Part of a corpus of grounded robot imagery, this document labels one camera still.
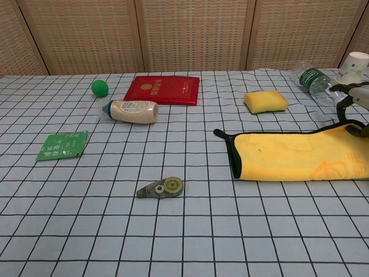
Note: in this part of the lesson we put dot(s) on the green ball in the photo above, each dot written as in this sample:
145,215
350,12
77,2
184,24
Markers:
100,88

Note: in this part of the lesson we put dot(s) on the wooden woven folding screen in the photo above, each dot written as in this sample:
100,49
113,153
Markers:
187,34

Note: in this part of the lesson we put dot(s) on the clear plastic water bottle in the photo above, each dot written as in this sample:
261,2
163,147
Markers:
312,79

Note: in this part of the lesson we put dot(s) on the stack of paper cups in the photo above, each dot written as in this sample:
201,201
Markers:
353,67

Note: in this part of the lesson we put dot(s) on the grey and yellow cloth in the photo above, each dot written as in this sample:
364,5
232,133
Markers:
274,155

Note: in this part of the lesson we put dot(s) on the yellow sponge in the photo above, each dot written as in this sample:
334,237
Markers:
265,101

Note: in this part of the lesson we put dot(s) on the correction tape dispenser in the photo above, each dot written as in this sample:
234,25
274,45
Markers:
167,188

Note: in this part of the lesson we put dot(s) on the green tea sachet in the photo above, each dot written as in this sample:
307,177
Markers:
62,145

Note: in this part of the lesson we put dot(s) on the cream squeeze bottle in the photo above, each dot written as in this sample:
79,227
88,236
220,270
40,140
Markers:
135,112

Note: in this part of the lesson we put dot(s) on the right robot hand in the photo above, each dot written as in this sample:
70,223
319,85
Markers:
359,96

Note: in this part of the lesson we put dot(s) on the light blue checked tablecloth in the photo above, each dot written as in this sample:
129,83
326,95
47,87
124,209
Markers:
173,231

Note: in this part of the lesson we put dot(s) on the red certificate book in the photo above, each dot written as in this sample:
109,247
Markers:
170,91

